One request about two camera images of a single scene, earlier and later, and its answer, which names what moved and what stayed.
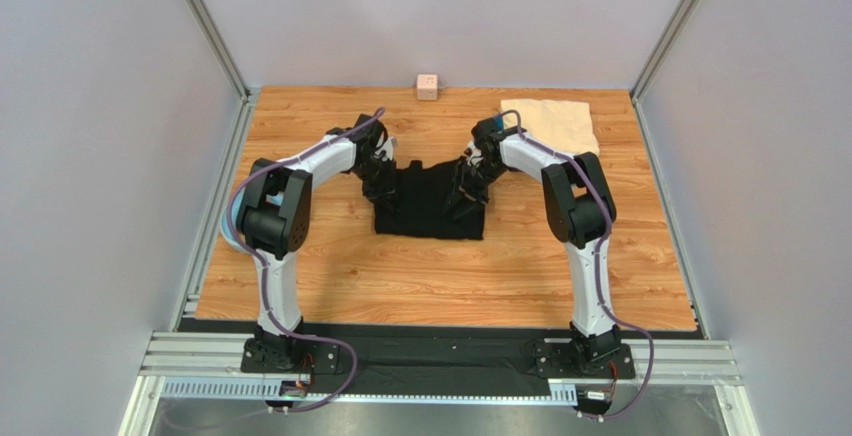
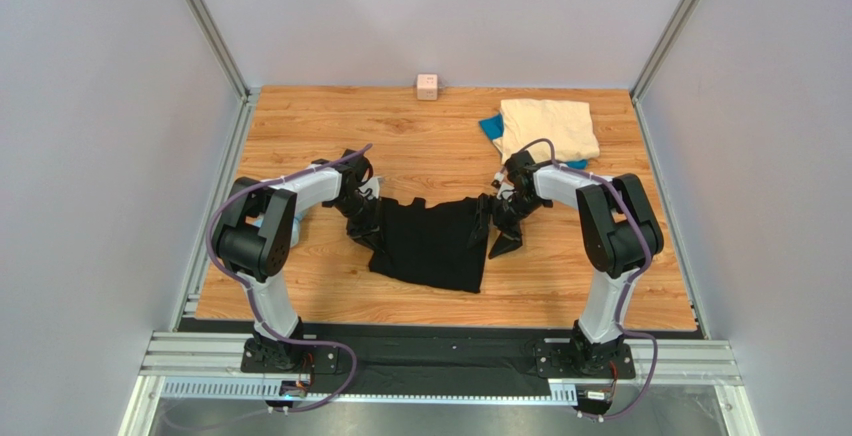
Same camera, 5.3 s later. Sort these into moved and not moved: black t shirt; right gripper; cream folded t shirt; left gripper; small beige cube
Moved: left gripper; right gripper; black t shirt
Not moved: small beige cube; cream folded t shirt
